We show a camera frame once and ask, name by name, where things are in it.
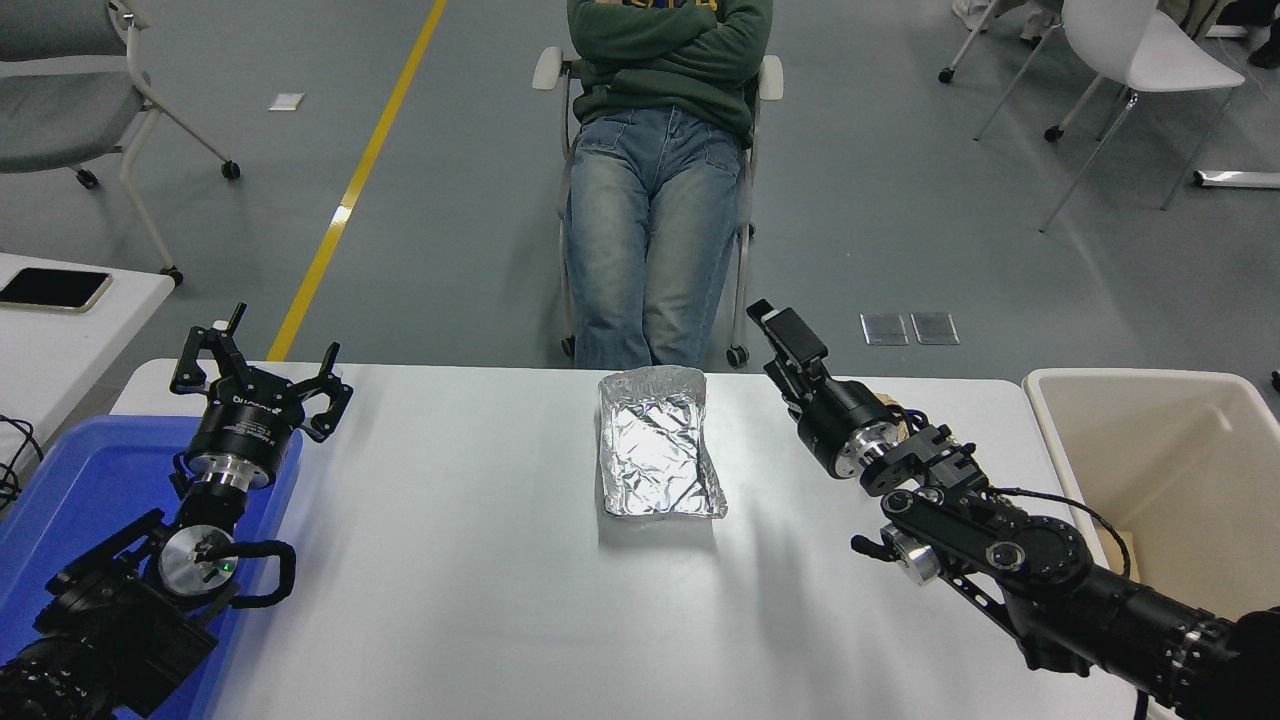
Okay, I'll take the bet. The grey office chair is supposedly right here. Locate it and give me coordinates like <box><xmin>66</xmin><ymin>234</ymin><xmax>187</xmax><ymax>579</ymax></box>
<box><xmin>0</xmin><ymin>0</ymin><xmax>242</xmax><ymax>286</ymax></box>

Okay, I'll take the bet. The wheeled chair frame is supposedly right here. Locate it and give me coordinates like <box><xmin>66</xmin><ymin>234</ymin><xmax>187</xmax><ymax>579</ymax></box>
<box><xmin>938</xmin><ymin>0</ymin><xmax>1111</xmax><ymax>143</ymax></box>

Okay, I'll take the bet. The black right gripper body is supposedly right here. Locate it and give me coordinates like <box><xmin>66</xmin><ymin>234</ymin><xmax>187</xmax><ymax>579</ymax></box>
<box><xmin>800</xmin><ymin>378</ymin><xmax>897</xmax><ymax>477</ymax></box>

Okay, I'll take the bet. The large pale plastic bin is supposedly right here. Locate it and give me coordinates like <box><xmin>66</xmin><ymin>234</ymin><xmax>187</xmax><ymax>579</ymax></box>
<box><xmin>1023</xmin><ymin>368</ymin><xmax>1280</xmax><ymax>720</ymax></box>

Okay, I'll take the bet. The silver foil tray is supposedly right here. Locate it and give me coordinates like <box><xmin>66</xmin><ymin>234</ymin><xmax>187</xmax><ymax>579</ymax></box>
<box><xmin>598</xmin><ymin>365</ymin><xmax>729</xmax><ymax>521</ymax></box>

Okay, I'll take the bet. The tan paper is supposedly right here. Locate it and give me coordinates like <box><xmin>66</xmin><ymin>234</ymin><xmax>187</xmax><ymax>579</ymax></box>
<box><xmin>868</xmin><ymin>390</ymin><xmax>916</xmax><ymax>441</ymax></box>

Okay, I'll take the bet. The black smartphone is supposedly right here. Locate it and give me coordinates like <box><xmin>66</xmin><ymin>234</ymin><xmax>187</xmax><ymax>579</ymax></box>
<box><xmin>0</xmin><ymin>267</ymin><xmax>113</xmax><ymax>314</ymax></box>

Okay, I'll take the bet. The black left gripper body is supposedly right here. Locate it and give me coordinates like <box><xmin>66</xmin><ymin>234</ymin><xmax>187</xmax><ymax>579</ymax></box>
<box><xmin>185</xmin><ymin>383</ymin><xmax>305</xmax><ymax>469</ymax></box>

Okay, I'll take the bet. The blue plastic tray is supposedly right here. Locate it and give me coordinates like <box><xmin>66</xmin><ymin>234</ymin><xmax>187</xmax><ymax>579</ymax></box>
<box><xmin>0</xmin><ymin>415</ymin><xmax>304</xmax><ymax>720</ymax></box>

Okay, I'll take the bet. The person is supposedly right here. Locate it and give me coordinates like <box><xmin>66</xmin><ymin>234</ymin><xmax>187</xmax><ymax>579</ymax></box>
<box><xmin>1160</xmin><ymin>0</ymin><xmax>1280</xmax><ymax>73</ymax></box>
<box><xmin>952</xmin><ymin>0</ymin><xmax>1063</xmax><ymax>46</ymax></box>
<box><xmin>562</xmin><ymin>0</ymin><xmax>776</xmax><ymax>369</ymax></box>

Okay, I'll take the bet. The black cable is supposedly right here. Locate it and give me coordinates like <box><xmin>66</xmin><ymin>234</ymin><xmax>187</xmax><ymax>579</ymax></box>
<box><xmin>0</xmin><ymin>413</ymin><xmax>46</xmax><ymax>511</ymax></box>

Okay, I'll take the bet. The white side table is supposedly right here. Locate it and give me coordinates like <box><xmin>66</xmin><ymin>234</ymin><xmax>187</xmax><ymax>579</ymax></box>
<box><xmin>0</xmin><ymin>252</ymin><xmax>177</xmax><ymax>481</ymax></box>

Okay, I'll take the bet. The white shell chair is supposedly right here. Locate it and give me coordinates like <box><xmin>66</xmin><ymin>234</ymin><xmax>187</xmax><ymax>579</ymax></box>
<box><xmin>975</xmin><ymin>0</ymin><xmax>1248</xmax><ymax>233</ymax></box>

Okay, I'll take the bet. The white metal-framed chair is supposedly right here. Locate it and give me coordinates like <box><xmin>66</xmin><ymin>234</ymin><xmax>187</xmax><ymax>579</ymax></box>
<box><xmin>532</xmin><ymin>45</ymin><xmax>784</xmax><ymax>369</ymax></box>

